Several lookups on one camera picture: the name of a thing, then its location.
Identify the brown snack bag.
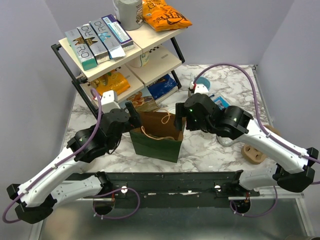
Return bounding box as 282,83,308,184
126,87,159,112

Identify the silver glitter pouch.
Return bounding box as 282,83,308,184
216,135,237,147

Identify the blue snack bag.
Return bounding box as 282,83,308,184
147,74,178,100

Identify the green paper bag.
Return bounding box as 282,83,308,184
129,110,186,163

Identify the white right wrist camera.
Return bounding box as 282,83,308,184
188,80,211,96

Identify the purple white box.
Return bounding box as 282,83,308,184
101,14,135,52

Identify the brown cardboard cup carrier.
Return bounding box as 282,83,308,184
241,144,267,165

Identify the grey canister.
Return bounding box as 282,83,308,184
113,0,144,31

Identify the brown RO box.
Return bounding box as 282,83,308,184
77,23,110,65

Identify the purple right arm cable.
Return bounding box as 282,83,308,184
192,62,320,218

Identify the teal RO box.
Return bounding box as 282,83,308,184
65,29,97,71

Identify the orange chips bag top shelf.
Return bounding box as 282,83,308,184
142,0,193,32

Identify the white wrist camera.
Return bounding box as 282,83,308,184
90,88,121,113
188,80,211,96

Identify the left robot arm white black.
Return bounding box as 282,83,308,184
6,102,141,224

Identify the yellow snack bag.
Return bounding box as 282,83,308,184
90,70,131,96

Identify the black frame beige shelf rack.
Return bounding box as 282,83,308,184
51,23,185,117

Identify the blue RO box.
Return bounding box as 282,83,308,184
89,18,126,60

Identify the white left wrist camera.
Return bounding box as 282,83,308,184
90,88,121,113

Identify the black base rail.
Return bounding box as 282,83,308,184
96,171,260,209

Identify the blue razor box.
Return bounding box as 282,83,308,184
209,93,230,110

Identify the light blue cup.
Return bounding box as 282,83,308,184
188,74,211,97

